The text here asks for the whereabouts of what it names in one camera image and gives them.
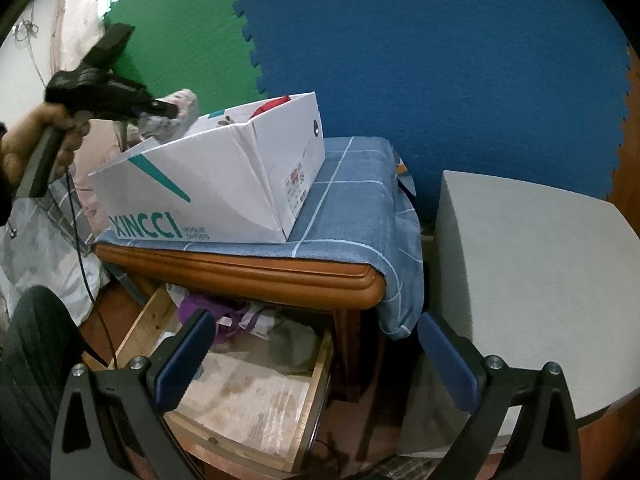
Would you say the white patterned cloth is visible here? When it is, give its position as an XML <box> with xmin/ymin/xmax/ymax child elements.
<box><xmin>1</xmin><ymin>179</ymin><xmax>108</xmax><ymax>330</ymax></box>

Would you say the wooden drawer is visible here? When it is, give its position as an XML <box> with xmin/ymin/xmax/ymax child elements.
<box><xmin>79</xmin><ymin>284</ymin><xmax>335</xmax><ymax>475</ymax></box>

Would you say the person left hand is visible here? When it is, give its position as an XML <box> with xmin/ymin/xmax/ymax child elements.
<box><xmin>0</xmin><ymin>102</ymin><xmax>91</xmax><ymax>187</ymax></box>

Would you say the green foam mat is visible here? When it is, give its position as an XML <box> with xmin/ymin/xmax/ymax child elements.
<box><xmin>104</xmin><ymin>0</ymin><xmax>265</xmax><ymax>113</ymax></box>

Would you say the black cable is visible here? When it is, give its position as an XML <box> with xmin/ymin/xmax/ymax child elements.
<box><xmin>64</xmin><ymin>164</ymin><xmax>122</xmax><ymax>371</ymax></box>

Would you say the purple underwear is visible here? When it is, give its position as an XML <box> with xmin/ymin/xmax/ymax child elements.
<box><xmin>178</xmin><ymin>295</ymin><xmax>277</xmax><ymax>344</ymax></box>

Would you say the white XINCCI cardboard box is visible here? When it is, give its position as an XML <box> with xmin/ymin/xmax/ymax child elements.
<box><xmin>89</xmin><ymin>92</ymin><xmax>326</xmax><ymax>244</ymax></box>

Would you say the blue checked cloth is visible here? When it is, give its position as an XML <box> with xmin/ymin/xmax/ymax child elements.
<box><xmin>94</xmin><ymin>136</ymin><xmax>424</xmax><ymax>339</ymax></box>

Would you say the wooden nightstand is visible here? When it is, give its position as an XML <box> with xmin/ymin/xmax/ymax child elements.
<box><xmin>96</xmin><ymin>243</ymin><xmax>386</xmax><ymax>311</ymax></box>

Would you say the white hexagon pattern underwear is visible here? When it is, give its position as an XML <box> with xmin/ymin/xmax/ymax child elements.
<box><xmin>138</xmin><ymin>89</ymin><xmax>200</xmax><ymax>143</ymax></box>

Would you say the blue foam mat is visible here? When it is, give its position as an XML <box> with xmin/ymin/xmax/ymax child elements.
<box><xmin>234</xmin><ymin>0</ymin><xmax>629</xmax><ymax>216</ymax></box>

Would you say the beige floral curtain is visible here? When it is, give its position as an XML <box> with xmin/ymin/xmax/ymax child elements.
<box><xmin>50</xmin><ymin>0</ymin><xmax>122</xmax><ymax>235</ymax></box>

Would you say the brown foam mat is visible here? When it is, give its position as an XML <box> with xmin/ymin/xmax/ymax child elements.
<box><xmin>608</xmin><ymin>47</ymin><xmax>640</xmax><ymax>234</ymax></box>

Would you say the grey green underwear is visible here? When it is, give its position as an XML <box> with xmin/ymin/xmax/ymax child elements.
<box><xmin>269</xmin><ymin>320</ymin><xmax>321</xmax><ymax>375</ymax></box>

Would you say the red underwear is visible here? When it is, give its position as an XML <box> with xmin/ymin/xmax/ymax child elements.
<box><xmin>250</xmin><ymin>96</ymin><xmax>291</xmax><ymax>119</ymax></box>

